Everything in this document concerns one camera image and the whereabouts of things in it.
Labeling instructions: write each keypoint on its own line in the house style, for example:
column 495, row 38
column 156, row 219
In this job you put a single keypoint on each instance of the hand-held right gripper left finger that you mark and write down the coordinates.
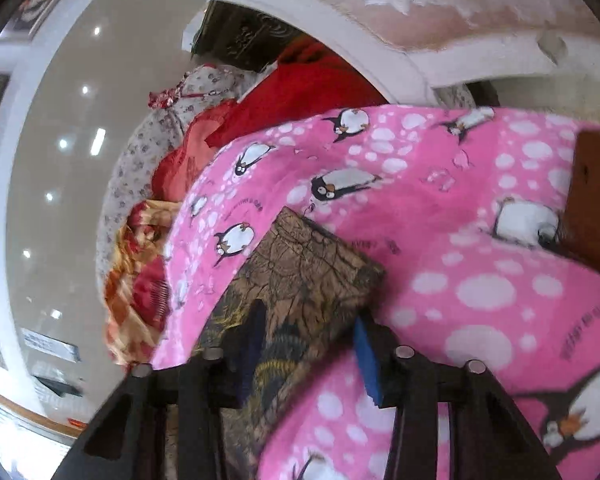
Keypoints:
column 252, row 345

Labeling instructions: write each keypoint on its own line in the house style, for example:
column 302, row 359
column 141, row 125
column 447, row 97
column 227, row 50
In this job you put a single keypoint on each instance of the orange red patterned cloth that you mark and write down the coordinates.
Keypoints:
column 135, row 280

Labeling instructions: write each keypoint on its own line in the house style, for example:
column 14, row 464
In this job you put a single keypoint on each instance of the brown wooden board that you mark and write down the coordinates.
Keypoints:
column 592, row 195

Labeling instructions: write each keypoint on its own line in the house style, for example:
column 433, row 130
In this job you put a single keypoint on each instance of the wall poster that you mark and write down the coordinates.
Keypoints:
column 40, row 5

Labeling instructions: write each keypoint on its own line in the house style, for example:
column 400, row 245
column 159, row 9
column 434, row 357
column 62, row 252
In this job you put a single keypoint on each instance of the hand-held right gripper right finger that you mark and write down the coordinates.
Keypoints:
column 369, row 360

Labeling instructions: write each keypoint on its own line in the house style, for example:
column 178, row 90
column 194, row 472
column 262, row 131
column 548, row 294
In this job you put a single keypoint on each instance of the pink penguin print blanket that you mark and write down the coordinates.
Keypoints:
column 455, row 220

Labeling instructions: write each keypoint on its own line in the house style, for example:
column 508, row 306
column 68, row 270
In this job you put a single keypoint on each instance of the white blue paper notice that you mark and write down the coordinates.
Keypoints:
column 50, row 344

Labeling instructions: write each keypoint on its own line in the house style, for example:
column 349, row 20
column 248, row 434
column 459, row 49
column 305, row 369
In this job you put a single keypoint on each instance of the salmon red cloth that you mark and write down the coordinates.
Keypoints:
column 190, row 160

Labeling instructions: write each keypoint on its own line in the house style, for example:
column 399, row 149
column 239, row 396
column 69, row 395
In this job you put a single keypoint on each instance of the dark ornate patterned object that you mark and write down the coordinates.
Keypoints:
column 240, row 35

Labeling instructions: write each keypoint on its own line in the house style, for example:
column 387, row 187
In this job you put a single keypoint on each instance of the brown yellow patterned cloth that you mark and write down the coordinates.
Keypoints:
column 300, row 280

